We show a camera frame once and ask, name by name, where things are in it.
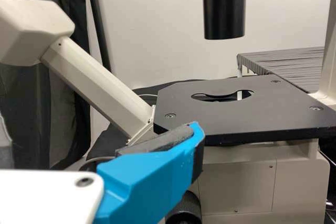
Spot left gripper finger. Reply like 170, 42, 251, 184
94, 121, 206, 224

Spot cream microscope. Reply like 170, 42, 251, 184
0, 0, 336, 224

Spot black platform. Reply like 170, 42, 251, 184
236, 46, 326, 94

